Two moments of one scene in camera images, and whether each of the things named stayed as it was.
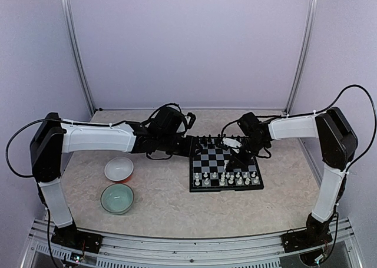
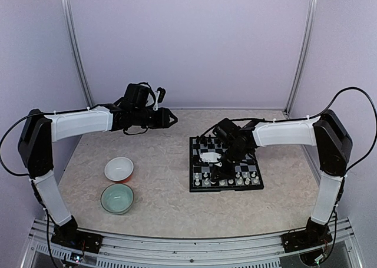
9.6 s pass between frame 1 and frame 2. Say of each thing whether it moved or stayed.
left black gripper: moved
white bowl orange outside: stayed
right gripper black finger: moved
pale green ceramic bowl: stayed
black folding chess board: stayed
